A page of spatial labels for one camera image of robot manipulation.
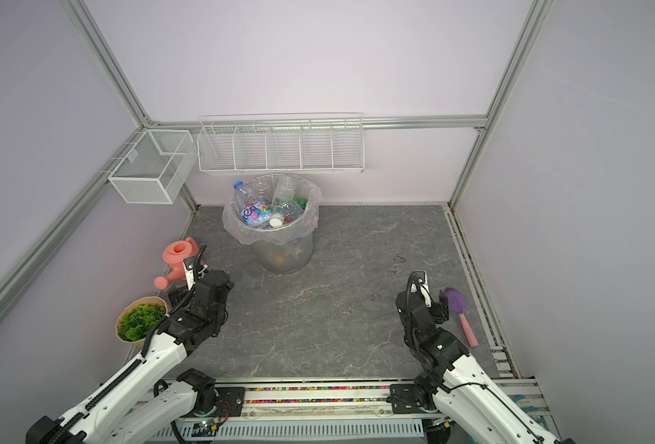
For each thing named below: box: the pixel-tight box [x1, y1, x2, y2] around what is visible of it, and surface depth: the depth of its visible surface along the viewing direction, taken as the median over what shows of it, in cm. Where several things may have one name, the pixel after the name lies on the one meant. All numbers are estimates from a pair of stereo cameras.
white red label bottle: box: [281, 199, 305, 223], surface depth 79 cm
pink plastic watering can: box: [153, 236, 199, 290], surface depth 93 cm
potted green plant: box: [114, 296, 168, 344], surface depth 79 cm
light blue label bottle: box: [233, 179, 274, 228], surface depth 84 cm
